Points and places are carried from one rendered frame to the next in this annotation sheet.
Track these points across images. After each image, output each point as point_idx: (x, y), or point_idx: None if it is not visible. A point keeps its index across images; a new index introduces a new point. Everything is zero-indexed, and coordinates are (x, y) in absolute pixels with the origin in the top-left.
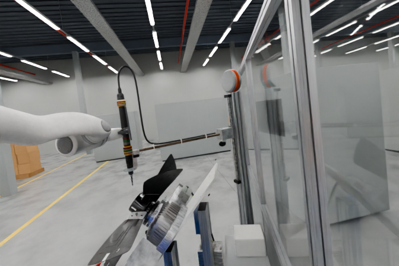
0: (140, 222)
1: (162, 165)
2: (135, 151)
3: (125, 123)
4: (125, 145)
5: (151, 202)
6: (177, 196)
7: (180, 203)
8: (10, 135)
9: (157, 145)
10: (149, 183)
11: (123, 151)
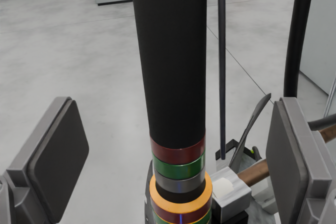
0: None
1: (243, 141)
2: (233, 203)
3: (200, 14)
4: (180, 195)
5: None
6: (251, 197)
7: (266, 223)
8: None
9: (327, 132)
10: None
11: (161, 223)
